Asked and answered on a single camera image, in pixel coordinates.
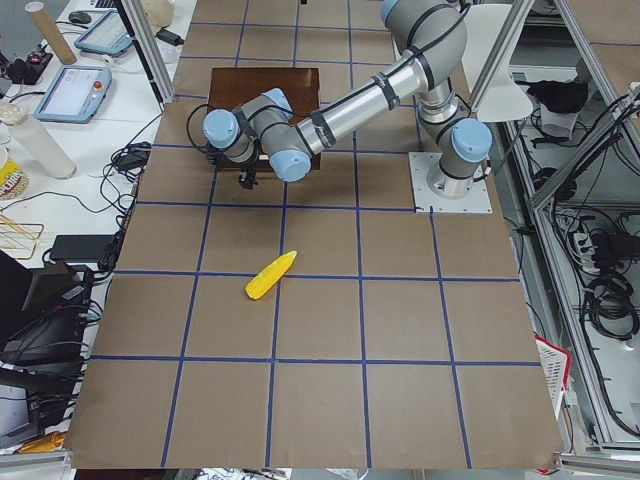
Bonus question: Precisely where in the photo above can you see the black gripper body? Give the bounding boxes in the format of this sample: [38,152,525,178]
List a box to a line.
[238,169,258,190]

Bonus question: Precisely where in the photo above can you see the yellow corn cob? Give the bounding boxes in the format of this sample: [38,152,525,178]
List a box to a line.
[244,250,298,300]

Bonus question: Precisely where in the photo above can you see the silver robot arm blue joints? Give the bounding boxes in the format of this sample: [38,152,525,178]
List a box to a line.
[200,1,492,182]

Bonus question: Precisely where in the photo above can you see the dark wooden drawer cabinet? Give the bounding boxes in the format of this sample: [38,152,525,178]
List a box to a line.
[206,67,323,173]

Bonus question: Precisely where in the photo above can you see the black power adapter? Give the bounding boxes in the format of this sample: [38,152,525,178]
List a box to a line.
[49,234,114,263]

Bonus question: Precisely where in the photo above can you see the teach pendant near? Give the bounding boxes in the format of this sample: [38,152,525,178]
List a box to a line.
[33,66,112,124]

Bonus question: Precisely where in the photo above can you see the teach pendant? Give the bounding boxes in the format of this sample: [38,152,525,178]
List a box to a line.
[74,10,132,57]
[33,66,112,124]

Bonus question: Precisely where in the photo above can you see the teach pendant far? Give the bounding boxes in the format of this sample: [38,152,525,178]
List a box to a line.
[74,10,132,57]

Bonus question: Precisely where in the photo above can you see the black computer mouse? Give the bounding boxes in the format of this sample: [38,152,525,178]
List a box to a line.
[68,10,92,26]

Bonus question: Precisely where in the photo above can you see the yellow snack container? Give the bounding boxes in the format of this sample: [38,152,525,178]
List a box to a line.
[0,147,30,201]

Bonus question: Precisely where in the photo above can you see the white lamp shade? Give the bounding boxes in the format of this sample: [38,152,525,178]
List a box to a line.
[462,41,533,123]

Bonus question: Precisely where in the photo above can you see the cardboard tube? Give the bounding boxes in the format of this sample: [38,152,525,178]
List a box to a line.
[24,1,77,65]

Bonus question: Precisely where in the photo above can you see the black cloth bundle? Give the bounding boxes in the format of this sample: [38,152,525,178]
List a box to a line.
[527,80,589,114]

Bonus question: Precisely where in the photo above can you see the red white plastic basket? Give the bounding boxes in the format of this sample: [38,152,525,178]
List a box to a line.
[535,335,571,417]

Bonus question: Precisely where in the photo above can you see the aluminium frame post left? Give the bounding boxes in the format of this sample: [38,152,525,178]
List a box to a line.
[115,0,175,105]

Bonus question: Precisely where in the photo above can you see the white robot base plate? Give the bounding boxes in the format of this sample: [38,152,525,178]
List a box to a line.
[408,152,492,215]

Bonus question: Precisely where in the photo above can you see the gold wire rack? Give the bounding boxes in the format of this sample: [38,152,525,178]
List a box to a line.
[0,214,44,260]

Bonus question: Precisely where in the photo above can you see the aluminium frame right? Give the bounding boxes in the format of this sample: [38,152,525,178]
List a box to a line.
[500,1,639,458]

